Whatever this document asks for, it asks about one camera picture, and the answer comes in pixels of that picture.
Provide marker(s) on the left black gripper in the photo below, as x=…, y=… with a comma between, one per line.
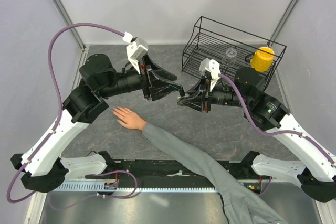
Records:
x=157, y=87

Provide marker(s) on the glitter nail polish bottle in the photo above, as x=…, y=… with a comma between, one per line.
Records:
x=180, y=100

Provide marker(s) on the yellow mug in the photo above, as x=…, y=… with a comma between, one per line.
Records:
x=261, y=59

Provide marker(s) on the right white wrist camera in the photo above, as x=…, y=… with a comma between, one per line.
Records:
x=212, y=67

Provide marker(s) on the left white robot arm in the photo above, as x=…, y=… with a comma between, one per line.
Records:
x=43, y=167

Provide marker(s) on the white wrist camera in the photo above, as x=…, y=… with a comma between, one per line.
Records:
x=212, y=67
x=136, y=49

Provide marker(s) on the black nail polish cap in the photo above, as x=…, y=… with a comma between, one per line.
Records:
x=181, y=92

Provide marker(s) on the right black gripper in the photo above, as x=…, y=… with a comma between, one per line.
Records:
x=197, y=103

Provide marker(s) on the clear glass cup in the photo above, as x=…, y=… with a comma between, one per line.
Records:
x=229, y=57

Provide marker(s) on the grey sleeved forearm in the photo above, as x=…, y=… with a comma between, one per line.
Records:
x=240, y=205

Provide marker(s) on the person's bare hand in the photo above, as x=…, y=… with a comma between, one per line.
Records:
x=129, y=119

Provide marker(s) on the white slotted cable duct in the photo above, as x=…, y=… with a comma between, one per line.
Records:
x=176, y=185

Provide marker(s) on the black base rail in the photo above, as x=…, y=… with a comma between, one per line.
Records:
x=163, y=169

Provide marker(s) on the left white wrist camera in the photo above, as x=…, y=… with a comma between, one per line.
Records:
x=136, y=49

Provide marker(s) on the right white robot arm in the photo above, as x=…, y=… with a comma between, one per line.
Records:
x=314, y=172

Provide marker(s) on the black wire rack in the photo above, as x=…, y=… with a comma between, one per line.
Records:
x=211, y=38

